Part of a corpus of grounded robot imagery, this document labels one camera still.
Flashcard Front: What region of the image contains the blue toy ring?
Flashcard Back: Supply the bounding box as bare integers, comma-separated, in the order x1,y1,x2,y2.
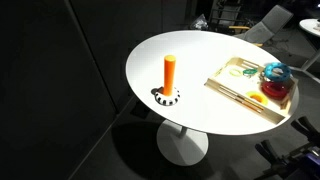
264,62,292,83

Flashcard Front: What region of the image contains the wooden tray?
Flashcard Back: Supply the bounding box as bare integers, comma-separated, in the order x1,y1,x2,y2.
204,56,299,125

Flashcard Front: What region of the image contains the orange stacking peg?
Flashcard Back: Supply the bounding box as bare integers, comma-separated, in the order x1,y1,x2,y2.
162,54,177,97

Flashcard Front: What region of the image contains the crumpled grey bag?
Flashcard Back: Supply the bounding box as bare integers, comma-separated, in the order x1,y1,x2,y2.
190,14,210,31

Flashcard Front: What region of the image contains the dark metal rack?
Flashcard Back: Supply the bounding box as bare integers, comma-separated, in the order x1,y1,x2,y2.
209,0,246,27

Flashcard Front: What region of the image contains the grey chair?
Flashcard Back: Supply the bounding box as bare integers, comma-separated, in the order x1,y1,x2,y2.
233,4,294,46

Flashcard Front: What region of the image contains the black purple spring clamp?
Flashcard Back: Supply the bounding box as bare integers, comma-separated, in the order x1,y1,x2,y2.
254,139,289,169
290,116,320,143

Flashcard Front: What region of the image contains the small white round table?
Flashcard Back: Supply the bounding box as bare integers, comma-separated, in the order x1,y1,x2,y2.
298,18,320,72

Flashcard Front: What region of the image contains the black white striped base ring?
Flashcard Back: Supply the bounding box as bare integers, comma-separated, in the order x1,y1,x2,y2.
154,86,181,107

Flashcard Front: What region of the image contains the white table pedestal base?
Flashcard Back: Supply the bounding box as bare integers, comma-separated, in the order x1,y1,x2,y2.
156,119,210,167

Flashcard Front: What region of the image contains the small light green ring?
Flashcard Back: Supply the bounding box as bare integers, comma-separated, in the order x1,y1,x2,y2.
229,67,244,78

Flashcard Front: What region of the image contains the small dark green ring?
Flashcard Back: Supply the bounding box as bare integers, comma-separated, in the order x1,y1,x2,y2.
242,67,259,76

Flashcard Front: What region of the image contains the yellow toy ring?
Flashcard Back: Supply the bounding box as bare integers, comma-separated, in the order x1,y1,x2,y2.
245,90,269,107

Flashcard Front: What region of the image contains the red toy ring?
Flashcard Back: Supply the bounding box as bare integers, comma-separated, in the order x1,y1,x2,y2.
260,80,290,100

